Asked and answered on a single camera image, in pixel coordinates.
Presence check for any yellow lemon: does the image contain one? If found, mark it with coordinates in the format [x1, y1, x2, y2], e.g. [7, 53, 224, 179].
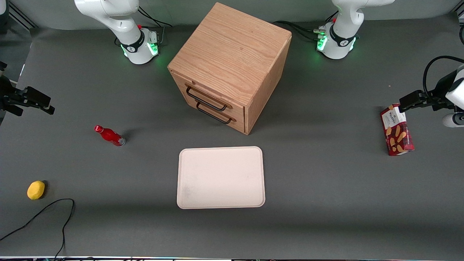
[27, 181, 46, 200]

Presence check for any wooden drawer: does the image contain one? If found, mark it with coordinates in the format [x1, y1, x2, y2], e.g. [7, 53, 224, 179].
[171, 71, 247, 119]
[180, 92, 247, 135]

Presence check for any black arm base cable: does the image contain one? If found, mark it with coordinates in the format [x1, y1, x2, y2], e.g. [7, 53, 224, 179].
[138, 7, 173, 28]
[274, 20, 320, 41]

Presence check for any thin black loose cable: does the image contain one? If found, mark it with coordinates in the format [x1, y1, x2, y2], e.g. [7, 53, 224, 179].
[0, 198, 75, 260]

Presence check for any black left arm base cable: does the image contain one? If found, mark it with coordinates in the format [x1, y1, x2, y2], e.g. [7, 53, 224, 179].
[274, 20, 320, 41]

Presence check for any red tartan shortbread box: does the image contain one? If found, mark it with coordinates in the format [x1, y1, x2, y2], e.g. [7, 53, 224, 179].
[380, 103, 415, 156]

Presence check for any red bottle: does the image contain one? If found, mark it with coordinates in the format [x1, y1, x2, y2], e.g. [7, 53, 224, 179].
[94, 125, 126, 147]

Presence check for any beige plastic tray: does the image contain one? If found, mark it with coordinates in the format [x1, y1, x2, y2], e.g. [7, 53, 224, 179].
[177, 146, 266, 210]

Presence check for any black metal drawer handle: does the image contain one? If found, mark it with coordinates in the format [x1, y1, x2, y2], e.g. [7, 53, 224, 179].
[196, 101, 237, 125]
[186, 84, 233, 111]

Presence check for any black right arm base cable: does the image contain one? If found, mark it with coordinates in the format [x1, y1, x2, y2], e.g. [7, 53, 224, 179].
[138, 7, 173, 28]

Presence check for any oak wood cabinet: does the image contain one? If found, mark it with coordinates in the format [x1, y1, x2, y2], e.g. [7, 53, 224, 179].
[167, 2, 292, 136]

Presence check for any black left arm wrist cable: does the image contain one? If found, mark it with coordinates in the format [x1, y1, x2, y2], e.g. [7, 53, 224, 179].
[422, 55, 464, 100]

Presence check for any aluminium frame rail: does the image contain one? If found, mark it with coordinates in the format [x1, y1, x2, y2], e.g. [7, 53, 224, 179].
[7, 3, 37, 29]

